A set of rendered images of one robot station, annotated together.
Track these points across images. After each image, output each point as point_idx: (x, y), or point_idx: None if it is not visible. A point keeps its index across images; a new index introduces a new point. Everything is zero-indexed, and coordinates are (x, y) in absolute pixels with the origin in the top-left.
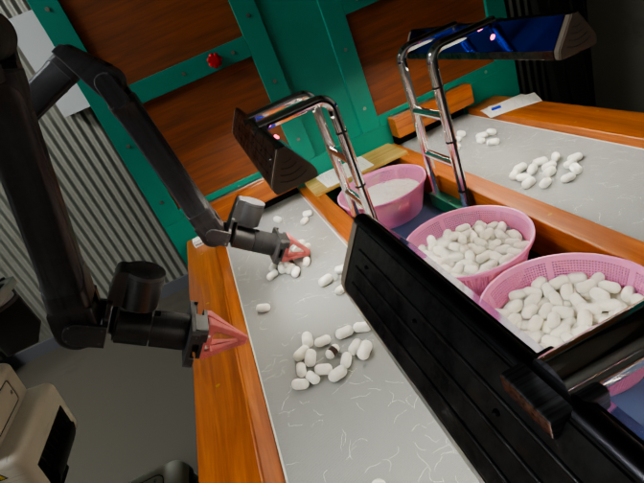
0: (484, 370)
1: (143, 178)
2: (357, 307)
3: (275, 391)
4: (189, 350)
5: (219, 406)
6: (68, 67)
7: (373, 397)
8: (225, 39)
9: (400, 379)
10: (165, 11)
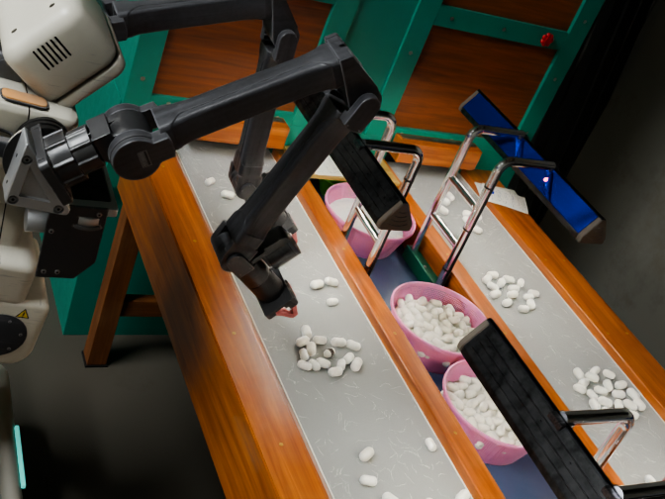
0: (541, 408)
1: (146, 45)
2: (471, 359)
3: (279, 360)
4: (280, 308)
5: (241, 351)
6: (272, 11)
7: (360, 400)
8: None
9: (380, 396)
10: None
